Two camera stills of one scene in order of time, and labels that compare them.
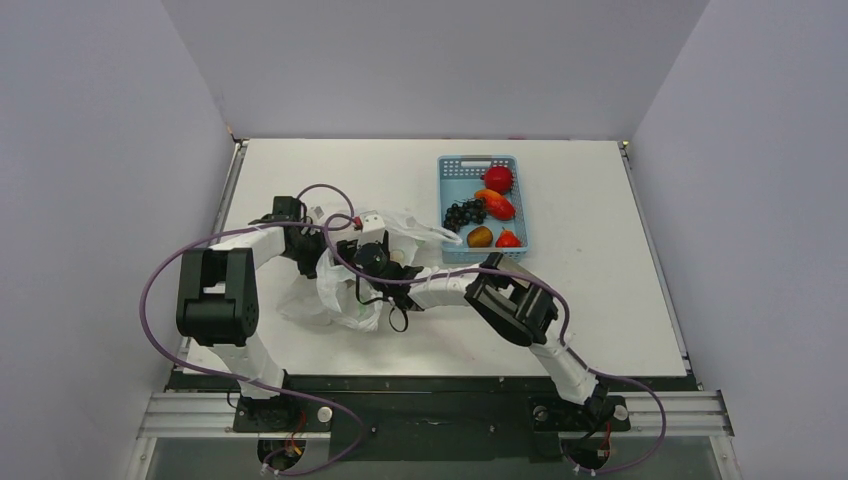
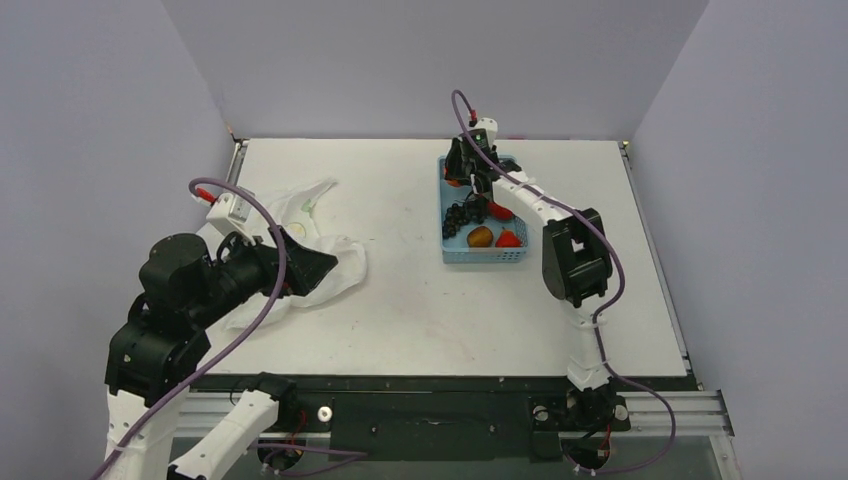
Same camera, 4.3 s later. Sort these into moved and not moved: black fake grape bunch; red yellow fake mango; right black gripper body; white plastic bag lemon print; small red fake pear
Moved: right black gripper body; white plastic bag lemon print
Not moved: small red fake pear; red yellow fake mango; black fake grape bunch
